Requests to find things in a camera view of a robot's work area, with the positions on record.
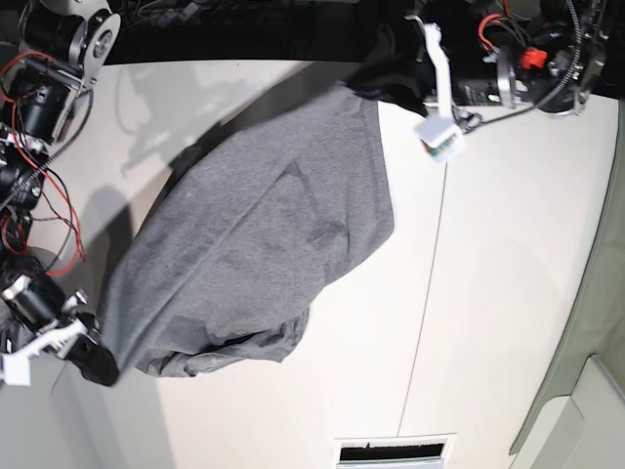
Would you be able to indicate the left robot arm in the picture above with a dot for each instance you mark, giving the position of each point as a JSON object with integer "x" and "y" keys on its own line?
{"x": 549, "y": 55}

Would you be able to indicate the grey t-shirt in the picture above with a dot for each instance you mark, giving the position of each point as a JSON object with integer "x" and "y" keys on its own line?
{"x": 226, "y": 267}

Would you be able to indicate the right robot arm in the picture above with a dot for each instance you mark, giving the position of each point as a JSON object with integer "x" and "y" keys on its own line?
{"x": 62, "y": 47}

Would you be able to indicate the white floor vent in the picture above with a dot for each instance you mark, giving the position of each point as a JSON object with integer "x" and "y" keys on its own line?
{"x": 414, "y": 452}

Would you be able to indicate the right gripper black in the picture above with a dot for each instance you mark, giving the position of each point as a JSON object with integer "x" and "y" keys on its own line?
{"x": 36, "y": 302}

